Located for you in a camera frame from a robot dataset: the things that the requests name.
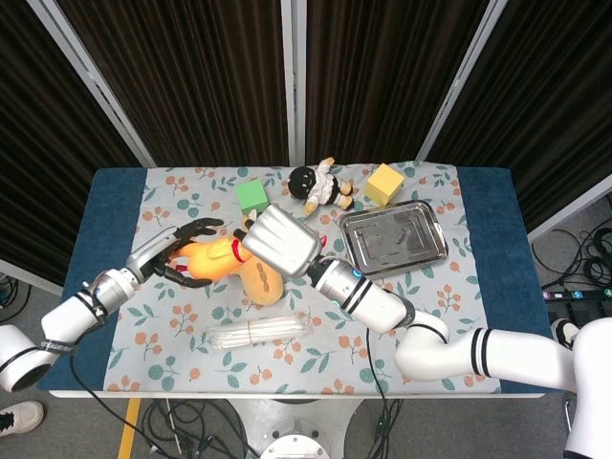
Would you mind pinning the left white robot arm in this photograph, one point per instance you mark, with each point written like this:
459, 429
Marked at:
62, 320

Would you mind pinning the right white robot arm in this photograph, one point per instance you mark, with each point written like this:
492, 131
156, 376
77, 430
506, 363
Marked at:
382, 301

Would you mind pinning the pack of white straws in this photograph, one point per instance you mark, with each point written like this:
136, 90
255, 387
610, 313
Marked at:
272, 331

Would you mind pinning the grey robot pedestal base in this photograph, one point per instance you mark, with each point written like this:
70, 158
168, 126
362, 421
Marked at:
296, 416

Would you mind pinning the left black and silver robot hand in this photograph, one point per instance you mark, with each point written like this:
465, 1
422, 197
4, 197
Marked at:
148, 251

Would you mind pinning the yellow plush animal toy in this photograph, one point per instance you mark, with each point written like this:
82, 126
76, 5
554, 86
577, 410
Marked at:
265, 287

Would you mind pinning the fruit print tablecloth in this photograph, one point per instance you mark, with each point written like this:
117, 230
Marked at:
191, 296

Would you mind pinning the tan rubber band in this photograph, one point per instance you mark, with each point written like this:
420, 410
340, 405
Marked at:
249, 332

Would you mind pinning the stainless steel tray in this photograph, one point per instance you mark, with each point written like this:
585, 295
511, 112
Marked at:
392, 239

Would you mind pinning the green foam cube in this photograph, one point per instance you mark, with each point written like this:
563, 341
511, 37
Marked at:
251, 196

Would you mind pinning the yellow floor tape strip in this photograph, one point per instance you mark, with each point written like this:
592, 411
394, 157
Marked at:
129, 430

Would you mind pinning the blue table cover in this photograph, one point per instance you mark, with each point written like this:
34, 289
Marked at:
110, 215

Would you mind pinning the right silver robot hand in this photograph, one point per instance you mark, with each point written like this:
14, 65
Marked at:
282, 241

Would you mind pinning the black power strip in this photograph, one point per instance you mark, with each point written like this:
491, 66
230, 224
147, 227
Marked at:
574, 294

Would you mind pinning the grey partition base rail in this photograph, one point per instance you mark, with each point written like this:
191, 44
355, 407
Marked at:
28, 275
569, 212

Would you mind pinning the orange rubber chicken toy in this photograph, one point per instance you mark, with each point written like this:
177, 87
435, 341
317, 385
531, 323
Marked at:
210, 260

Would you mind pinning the black-haired plush doll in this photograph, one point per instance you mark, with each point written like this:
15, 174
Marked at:
303, 181

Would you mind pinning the grey aluminium partition post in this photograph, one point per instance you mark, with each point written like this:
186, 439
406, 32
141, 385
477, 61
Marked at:
294, 81
97, 83
456, 83

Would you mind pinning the white sneaker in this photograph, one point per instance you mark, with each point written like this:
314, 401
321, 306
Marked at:
21, 416
564, 330

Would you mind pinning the yellow foam cube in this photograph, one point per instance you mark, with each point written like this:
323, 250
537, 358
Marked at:
382, 184

